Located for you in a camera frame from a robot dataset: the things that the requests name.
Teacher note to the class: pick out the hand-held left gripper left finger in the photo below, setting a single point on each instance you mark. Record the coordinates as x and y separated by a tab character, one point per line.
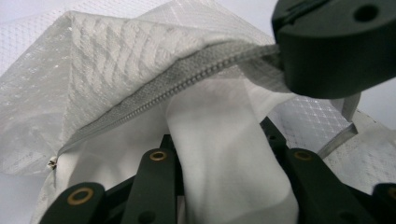
168	141

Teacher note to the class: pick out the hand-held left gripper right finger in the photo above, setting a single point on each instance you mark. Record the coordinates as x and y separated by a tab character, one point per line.
271	132

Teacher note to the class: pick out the white cloth garment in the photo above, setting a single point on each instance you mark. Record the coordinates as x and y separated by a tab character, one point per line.
224	155

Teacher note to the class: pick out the white mesh laundry bag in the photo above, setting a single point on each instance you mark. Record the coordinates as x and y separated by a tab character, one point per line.
93	62

